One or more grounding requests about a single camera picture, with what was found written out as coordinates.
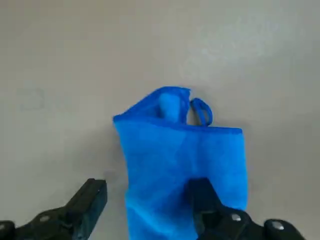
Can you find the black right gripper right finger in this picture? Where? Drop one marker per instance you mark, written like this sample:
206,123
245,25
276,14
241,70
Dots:
207,200

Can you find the blue cloth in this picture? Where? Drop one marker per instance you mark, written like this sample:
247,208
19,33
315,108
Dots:
162,155

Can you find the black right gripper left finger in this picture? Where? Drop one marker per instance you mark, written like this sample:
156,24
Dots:
82,207

